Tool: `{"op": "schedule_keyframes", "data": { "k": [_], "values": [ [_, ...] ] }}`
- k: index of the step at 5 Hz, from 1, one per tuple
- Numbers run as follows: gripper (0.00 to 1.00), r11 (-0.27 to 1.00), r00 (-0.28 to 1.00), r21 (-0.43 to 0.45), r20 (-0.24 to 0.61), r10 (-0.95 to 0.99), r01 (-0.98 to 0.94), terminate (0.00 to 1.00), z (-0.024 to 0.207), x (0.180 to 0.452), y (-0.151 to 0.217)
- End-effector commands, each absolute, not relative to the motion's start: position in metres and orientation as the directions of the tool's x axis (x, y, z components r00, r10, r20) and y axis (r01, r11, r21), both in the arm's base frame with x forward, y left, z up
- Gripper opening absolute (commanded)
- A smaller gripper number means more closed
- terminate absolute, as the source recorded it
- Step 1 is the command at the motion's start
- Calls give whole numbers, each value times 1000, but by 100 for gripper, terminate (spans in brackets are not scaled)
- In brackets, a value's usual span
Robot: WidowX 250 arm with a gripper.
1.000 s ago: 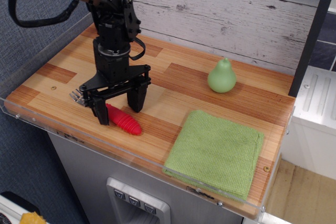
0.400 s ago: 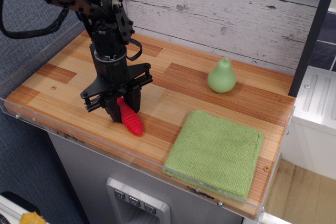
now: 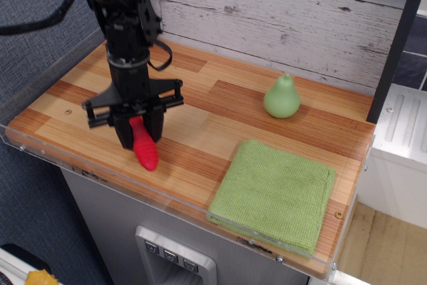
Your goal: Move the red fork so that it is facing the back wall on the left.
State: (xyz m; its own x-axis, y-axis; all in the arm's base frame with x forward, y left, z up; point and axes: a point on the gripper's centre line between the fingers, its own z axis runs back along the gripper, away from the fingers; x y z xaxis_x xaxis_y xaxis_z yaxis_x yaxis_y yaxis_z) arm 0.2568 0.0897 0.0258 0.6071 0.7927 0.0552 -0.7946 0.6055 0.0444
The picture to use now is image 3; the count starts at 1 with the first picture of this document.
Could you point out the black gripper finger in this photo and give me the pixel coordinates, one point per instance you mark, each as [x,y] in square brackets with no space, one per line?
[153,122]
[124,132]

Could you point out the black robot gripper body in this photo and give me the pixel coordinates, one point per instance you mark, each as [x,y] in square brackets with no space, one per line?
[131,93]

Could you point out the red handled metal fork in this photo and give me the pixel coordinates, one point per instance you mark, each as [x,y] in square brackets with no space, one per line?
[143,145]

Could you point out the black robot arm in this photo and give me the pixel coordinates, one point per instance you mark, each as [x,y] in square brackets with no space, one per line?
[130,28]

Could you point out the clear acrylic table guard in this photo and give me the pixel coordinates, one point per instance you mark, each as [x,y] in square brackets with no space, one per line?
[223,106]

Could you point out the grey toy fridge cabinet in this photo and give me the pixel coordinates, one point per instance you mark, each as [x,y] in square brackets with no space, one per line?
[113,217]

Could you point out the green toy pear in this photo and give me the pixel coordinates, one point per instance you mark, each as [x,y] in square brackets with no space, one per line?
[282,100]

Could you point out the silver dispenser panel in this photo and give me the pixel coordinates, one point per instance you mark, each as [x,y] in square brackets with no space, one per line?
[171,258]

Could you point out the green folded cloth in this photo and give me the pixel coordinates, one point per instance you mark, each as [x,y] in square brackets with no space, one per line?
[273,196]

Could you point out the yellow object at corner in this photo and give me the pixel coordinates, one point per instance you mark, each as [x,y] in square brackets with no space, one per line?
[40,277]

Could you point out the white and black left object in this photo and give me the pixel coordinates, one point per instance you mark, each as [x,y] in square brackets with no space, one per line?
[16,263]

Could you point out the white toy sink unit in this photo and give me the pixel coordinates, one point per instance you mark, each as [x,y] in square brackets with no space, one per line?
[394,178]

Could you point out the dark right frame post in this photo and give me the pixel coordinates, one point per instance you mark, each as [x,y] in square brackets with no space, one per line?
[403,30]

